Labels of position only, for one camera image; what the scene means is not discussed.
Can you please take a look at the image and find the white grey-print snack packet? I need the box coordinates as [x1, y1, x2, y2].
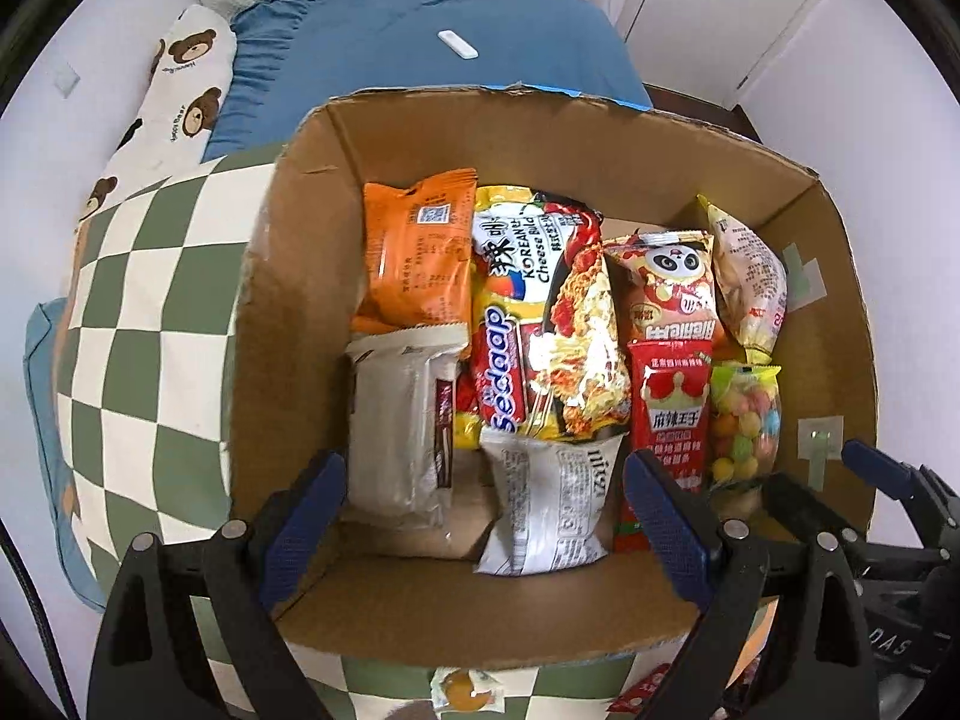
[474, 427, 627, 577]

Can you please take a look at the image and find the orange snack packet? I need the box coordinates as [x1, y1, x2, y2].
[351, 169, 479, 337]

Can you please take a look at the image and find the bear print pillow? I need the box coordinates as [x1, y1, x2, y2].
[75, 4, 239, 222]

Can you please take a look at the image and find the colourful candy balls bag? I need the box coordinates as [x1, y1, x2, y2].
[706, 361, 782, 518]

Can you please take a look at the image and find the white door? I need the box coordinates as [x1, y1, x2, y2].
[615, 0, 837, 110]

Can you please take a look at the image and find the small red triangular packet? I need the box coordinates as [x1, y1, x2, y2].
[606, 664, 672, 713]

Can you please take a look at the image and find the tall red snack packet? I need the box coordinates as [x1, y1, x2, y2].
[613, 339, 713, 552]

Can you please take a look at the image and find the blue ruffled quilt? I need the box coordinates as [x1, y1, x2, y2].
[202, 0, 653, 162]

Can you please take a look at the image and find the small round orange snack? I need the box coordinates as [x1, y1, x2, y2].
[430, 666, 503, 715]

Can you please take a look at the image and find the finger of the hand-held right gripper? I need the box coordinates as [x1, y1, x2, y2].
[761, 471, 871, 563]
[840, 439, 960, 537]

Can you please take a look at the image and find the green white checkered blanket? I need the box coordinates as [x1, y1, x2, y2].
[56, 142, 773, 720]

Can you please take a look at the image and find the light blue fleece blanket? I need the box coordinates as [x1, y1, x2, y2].
[22, 296, 110, 612]

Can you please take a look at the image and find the long white snack packet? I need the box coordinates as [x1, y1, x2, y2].
[345, 322, 470, 533]

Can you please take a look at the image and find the yellow-edged clear snack packet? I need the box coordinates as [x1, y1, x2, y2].
[697, 195, 788, 365]

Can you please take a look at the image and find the black cable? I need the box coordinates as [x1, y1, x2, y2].
[0, 525, 76, 720]

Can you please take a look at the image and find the panda print snack packet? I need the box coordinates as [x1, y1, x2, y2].
[602, 231, 727, 350]

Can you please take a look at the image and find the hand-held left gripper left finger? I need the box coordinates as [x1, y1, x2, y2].
[88, 448, 350, 720]

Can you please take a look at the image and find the instant noodle packet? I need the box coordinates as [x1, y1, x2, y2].
[455, 186, 632, 451]

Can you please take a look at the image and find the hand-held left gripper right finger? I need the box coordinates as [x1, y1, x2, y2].
[622, 448, 880, 720]

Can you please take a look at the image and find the cardboard box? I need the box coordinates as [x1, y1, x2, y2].
[225, 82, 880, 668]

